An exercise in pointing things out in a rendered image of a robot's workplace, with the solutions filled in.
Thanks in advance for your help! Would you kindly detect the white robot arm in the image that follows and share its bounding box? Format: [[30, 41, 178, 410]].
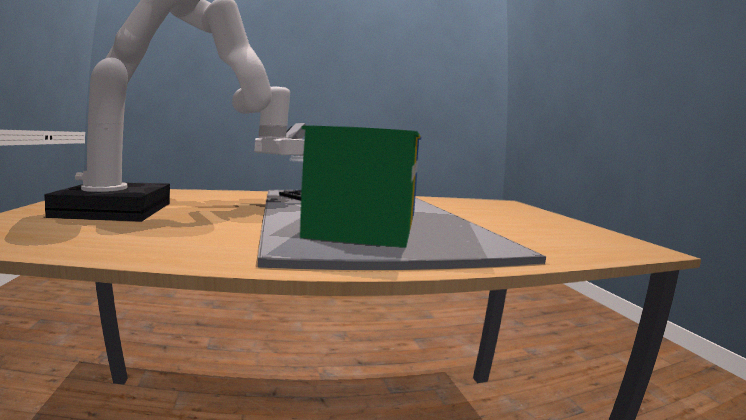
[[75, 0, 306, 192]]

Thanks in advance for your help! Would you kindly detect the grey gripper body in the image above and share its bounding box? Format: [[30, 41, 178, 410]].
[[254, 136, 304, 155]]

